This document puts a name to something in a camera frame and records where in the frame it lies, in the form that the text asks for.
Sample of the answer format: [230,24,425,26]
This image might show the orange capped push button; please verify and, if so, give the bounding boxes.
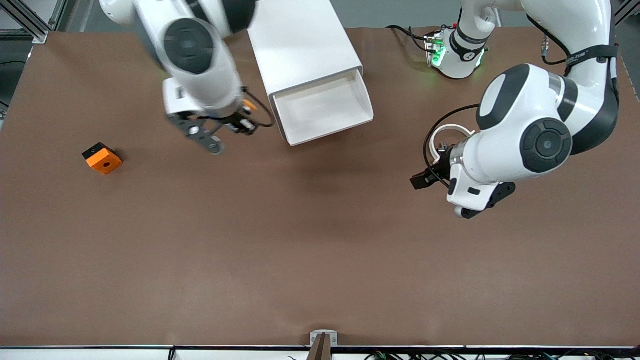
[240,99,259,126]

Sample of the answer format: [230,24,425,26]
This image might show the orange and black button box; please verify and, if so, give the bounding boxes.
[82,142,123,176]

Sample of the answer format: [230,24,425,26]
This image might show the white curved pipe clamp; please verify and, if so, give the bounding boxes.
[430,124,476,166]

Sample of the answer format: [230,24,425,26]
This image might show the brown table cover mat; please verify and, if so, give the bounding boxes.
[0,26,640,349]

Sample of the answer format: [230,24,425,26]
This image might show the black arm base cable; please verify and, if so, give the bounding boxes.
[386,24,432,53]

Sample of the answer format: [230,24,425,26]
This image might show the black cable with metal plug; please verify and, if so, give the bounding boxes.
[526,14,571,66]

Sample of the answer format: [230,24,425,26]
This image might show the metal table edge bracket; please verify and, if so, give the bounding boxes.
[310,330,339,347]

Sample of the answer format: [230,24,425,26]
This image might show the aluminium frame profile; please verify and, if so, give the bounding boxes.
[616,0,640,27]
[0,0,68,45]

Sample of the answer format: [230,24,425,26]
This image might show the white table edge rail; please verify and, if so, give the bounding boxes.
[0,345,640,360]

